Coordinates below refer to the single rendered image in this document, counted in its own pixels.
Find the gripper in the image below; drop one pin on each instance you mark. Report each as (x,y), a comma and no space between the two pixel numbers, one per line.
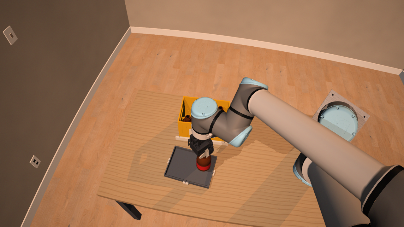
(201,147)

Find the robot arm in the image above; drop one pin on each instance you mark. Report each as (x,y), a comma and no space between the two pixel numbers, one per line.
(352,188)

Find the yellow bottle crate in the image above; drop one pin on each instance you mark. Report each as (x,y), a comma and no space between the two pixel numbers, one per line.
(185,127)

